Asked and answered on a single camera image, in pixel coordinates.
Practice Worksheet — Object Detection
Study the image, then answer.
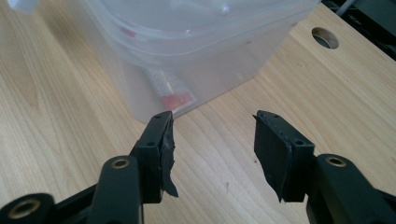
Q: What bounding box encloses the white and red tube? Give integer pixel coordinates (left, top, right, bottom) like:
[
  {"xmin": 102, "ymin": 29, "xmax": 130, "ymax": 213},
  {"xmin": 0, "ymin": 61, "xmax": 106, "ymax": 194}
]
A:
[{"xmin": 144, "ymin": 68, "xmax": 198, "ymax": 114}]

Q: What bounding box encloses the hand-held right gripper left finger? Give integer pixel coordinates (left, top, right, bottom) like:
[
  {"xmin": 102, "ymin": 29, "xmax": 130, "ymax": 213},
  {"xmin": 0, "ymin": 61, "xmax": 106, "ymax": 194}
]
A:
[{"xmin": 130, "ymin": 110, "xmax": 179, "ymax": 205}]

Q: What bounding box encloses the clear plastic storage box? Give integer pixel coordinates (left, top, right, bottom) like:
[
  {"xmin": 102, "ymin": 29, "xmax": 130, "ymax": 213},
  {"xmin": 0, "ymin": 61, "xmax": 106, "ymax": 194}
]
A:
[{"xmin": 6, "ymin": 0, "xmax": 322, "ymax": 124}]

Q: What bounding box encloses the grey metal stand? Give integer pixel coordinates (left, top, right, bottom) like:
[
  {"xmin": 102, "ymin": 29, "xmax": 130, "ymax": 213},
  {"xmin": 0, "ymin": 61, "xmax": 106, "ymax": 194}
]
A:
[{"xmin": 335, "ymin": 0, "xmax": 357, "ymax": 18}]

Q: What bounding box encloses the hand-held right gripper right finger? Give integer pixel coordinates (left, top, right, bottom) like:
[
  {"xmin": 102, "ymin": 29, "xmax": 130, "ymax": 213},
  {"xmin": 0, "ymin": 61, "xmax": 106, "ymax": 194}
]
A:
[{"xmin": 252, "ymin": 109, "xmax": 317, "ymax": 203}]

